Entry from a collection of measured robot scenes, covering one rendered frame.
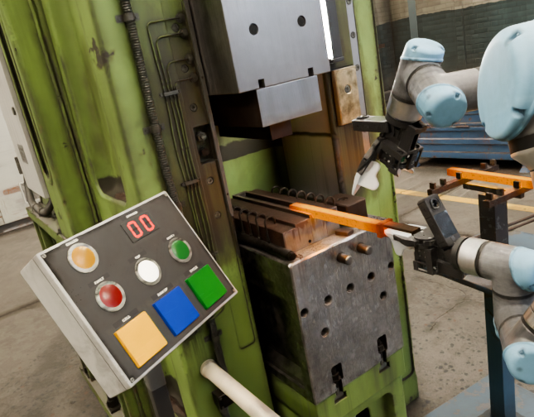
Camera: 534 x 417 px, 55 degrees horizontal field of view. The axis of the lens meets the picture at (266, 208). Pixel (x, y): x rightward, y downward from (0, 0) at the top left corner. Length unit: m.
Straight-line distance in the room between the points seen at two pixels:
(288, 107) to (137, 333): 0.70
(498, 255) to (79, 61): 1.24
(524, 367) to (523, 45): 0.57
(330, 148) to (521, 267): 0.83
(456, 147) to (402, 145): 4.19
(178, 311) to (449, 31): 9.42
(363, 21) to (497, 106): 1.19
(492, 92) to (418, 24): 9.93
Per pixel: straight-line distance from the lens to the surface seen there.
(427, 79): 0.98
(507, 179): 1.68
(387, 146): 1.11
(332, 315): 1.48
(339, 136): 1.65
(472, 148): 5.22
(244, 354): 1.60
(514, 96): 0.56
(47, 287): 0.97
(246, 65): 1.28
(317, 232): 1.45
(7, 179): 6.41
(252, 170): 1.86
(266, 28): 1.32
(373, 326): 1.62
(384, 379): 1.75
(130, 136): 1.29
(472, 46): 9.96
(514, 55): 0.56
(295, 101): 1.36
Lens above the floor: 1.46
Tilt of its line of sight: 17 degrees down
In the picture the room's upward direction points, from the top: 11 degrees counter-clockwise
